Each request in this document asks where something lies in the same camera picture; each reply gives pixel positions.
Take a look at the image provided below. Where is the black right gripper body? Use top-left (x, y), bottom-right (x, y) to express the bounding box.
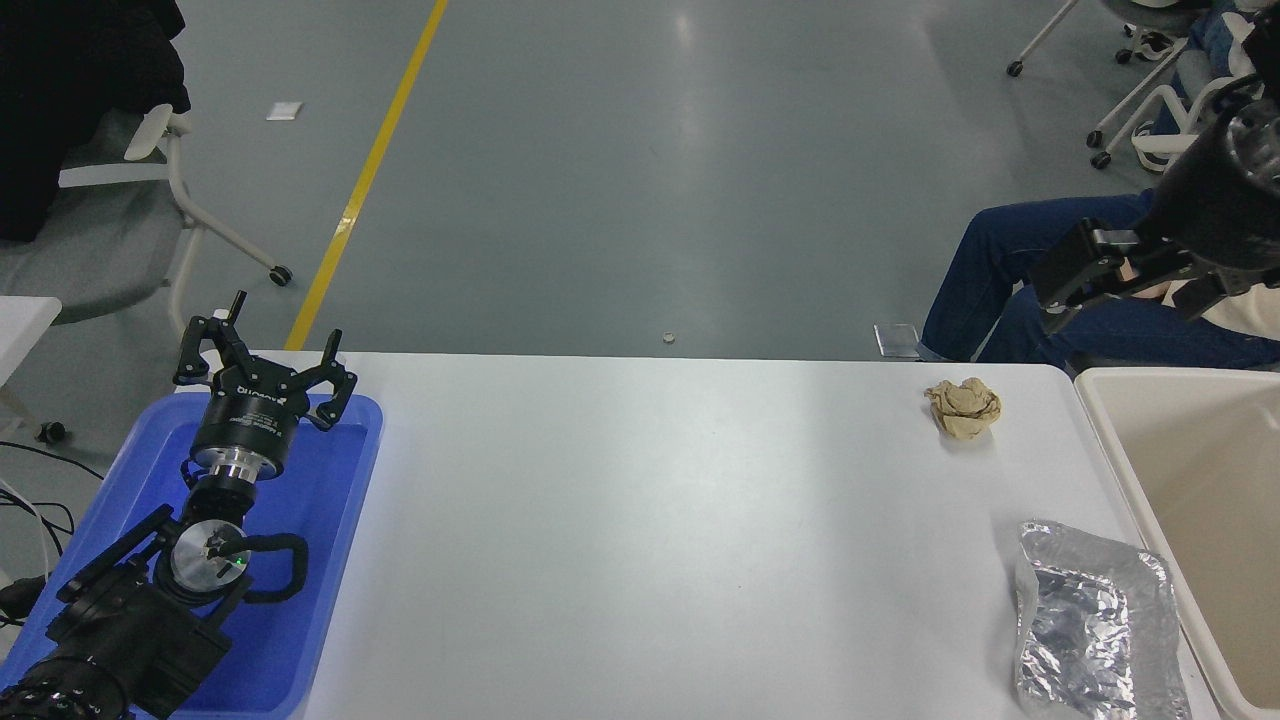
top-left (1146, 105), bottom-right (1280, 274)

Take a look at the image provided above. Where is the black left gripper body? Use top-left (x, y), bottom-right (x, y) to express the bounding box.
top-left (190, 366), bottom-right (305, 471)

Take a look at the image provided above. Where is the silver foil plate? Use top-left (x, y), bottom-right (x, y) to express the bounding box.
top-left (1013, 519), bottom-right (1192, 720)

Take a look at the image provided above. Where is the person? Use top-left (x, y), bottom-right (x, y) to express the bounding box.
top-left (1134, 0), bottom-right (1263, 171)
top-left (0, 0), bottom-right (192, 243)
top-left (915, 190), bottom-right (1280, 373)

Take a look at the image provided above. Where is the blue plastic tray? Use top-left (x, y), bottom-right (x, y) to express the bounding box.
top-left (0, 392), bottom-right (385, 720)

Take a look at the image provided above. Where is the white grey office chair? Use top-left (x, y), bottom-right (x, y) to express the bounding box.
top-left (0, 105), bottom-right (294, 327)

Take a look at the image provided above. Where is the crumpled tan paper ball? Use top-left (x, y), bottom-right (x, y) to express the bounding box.
top-left (924, 377), bottom-right (1003, 442)

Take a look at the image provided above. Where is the small white side table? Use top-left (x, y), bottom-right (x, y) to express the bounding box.
top-left (0, 296), bottom-right (63, 431)

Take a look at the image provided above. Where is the large pale plastic bin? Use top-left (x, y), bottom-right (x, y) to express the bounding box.
top-left (1074, 367), bottom-right (1280, 720)

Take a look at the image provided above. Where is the black cable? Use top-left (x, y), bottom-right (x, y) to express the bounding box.
top-left (0, 440), bottom-right (107, 546)

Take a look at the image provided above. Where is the white cable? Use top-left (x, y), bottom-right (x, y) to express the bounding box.
top-left (0, 478), bottom-right (53, 586)

